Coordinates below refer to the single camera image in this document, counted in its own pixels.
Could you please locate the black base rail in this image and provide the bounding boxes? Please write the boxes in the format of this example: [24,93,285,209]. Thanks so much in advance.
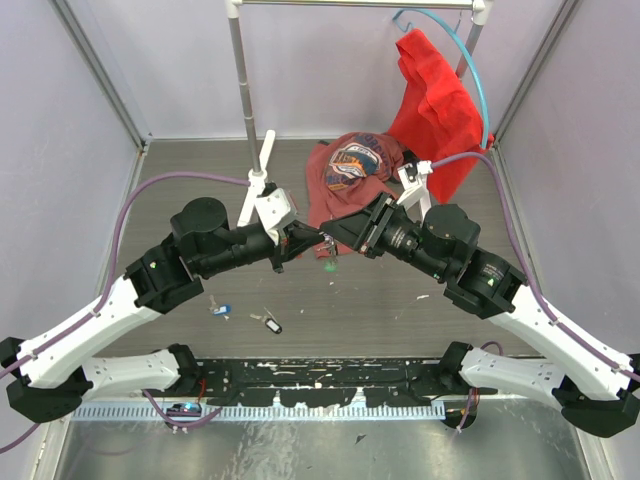
[144,355,481,409]

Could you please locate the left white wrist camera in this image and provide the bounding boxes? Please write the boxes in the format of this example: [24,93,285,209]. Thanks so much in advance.
[254,182,298,245]

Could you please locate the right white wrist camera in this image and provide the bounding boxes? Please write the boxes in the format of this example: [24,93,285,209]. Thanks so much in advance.
[397,160,433,217]

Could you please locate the white cable duct strip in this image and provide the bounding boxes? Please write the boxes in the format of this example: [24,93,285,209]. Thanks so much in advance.
[71,400,446,422]

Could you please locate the large metal keyring with clips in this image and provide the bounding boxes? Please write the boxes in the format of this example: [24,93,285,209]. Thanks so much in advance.
[316,234,338,258]

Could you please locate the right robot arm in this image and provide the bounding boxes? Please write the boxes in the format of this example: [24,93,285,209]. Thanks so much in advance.
[321,194,639,438]

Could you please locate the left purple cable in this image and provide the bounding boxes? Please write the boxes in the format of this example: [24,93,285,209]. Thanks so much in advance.
[0,171,256,454]

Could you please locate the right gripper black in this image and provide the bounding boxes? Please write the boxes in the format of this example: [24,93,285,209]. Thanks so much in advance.
[319,189,449,280]

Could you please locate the key with blue tag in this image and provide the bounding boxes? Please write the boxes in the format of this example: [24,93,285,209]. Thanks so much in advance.
[209,295,232,321]

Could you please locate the purple cable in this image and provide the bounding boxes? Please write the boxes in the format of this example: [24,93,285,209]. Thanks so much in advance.
[429,151,640,381]
[0,171,256,454]

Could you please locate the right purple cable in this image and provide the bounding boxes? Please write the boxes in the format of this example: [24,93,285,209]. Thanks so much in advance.
[429,151,640,381]

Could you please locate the blue clothes hanger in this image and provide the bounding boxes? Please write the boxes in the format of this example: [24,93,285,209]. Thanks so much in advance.
[392,1,494,149]

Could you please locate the bright red shirt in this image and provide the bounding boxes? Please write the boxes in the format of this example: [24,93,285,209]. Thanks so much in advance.
[387,28,496,206]

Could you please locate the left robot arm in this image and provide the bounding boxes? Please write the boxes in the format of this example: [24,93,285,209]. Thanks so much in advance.
[1,190,324,424]

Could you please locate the key with black tag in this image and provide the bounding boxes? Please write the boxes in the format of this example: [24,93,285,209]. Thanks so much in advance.
[249,309,283,335]

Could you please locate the white clothes rack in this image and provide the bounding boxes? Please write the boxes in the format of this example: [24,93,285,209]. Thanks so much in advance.
[224,0,494,226]

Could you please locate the key with green tag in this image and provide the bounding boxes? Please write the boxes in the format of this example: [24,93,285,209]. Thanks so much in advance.
[324,261,337,273]

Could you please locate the faded red t-shirt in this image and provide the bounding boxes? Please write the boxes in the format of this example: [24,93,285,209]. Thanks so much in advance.
[306,132,407,228]

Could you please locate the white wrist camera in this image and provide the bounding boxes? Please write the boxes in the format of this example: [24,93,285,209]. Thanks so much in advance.
[254,182,298,245]
[397,160,433,217]

